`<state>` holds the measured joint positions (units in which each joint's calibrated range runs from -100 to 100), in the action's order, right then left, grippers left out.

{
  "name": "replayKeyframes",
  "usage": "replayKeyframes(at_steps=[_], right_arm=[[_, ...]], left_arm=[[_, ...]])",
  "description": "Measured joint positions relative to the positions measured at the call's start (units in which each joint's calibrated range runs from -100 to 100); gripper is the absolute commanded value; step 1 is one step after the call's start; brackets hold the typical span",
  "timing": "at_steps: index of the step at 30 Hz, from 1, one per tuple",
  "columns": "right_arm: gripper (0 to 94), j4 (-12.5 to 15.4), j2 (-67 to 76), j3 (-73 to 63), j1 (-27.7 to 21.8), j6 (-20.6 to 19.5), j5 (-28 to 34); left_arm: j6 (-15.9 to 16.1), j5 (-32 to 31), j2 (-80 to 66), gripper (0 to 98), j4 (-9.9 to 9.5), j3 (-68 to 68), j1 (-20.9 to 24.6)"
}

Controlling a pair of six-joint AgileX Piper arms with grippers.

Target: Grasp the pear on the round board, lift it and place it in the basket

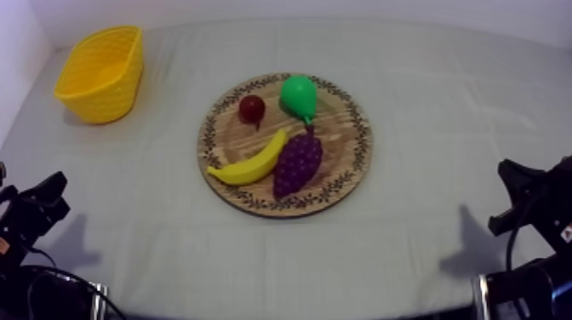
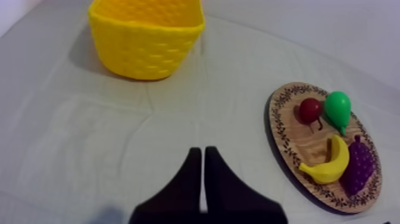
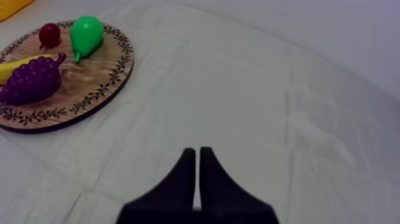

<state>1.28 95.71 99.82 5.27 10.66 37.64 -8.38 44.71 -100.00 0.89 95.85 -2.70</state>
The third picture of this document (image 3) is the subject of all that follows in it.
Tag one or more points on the yellow plastic basket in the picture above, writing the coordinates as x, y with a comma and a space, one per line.
11, 7

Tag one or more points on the green toy pear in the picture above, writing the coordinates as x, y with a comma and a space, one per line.
86, 36

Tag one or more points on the small red fruit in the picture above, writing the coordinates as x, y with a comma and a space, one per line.
49, 35

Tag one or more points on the purple toy grapes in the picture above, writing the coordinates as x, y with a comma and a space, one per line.
32, 82

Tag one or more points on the round wooden board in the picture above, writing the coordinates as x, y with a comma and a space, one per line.
90, 84

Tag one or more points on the yellow toy banana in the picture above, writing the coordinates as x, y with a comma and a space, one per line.
9, 69

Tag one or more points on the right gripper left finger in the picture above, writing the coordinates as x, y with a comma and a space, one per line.
175, 194

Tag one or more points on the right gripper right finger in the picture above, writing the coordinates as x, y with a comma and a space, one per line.
225, 197

